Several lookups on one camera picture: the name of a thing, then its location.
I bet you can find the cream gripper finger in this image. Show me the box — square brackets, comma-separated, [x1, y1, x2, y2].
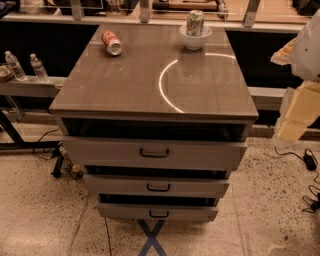
[275, 81, 320, 143]
[271, 38, 296, 66]

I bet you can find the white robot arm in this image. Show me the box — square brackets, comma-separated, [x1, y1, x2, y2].
[271, 10, 320, 143]

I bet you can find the white ceramic bowl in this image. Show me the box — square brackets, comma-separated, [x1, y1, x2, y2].
[179, 25, 212, 50]

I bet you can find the red soda can lying down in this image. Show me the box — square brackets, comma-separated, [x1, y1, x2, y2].
[101, 30, 122, 56]

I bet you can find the grey drawer cabinet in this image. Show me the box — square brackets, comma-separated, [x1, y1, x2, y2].
[50, 24, 258, 207]

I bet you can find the bottom grey drawer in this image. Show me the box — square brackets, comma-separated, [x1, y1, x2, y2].
[97, 203, 218, 222]

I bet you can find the grey drawer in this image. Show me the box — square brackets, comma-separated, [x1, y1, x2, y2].
[97, 203, 218, 222]
[84, 174, 229, 198]
[63, 136, 247, 170]

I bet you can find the middle grey drawer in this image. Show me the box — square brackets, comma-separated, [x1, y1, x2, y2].
[84, 174, 229, 198]

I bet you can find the top grey drawer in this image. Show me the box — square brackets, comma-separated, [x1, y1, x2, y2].
[63, 136, 247, 170]

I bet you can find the small object on floor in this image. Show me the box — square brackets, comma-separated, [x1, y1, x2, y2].
[51, 142, 84, 180]

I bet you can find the right clear water bottle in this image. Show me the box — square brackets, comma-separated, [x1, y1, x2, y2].
[30, 53, 49, 82]

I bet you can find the clear water bottle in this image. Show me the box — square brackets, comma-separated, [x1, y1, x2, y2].
[5, 51, 27, 81]
[30, 53, 49, 82]

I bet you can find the grey side shelf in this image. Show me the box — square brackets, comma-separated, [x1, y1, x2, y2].
[0, 76, 66, 98]

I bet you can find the left clear water bottle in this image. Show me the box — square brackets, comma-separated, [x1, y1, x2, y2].
[5, 51, 27, 81]

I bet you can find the black power adapter with cable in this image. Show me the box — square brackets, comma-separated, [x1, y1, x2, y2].
[274, 148, 320, 214]

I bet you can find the black table leg frame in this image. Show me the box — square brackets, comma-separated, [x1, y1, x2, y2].
[0, 109, 58, 150]

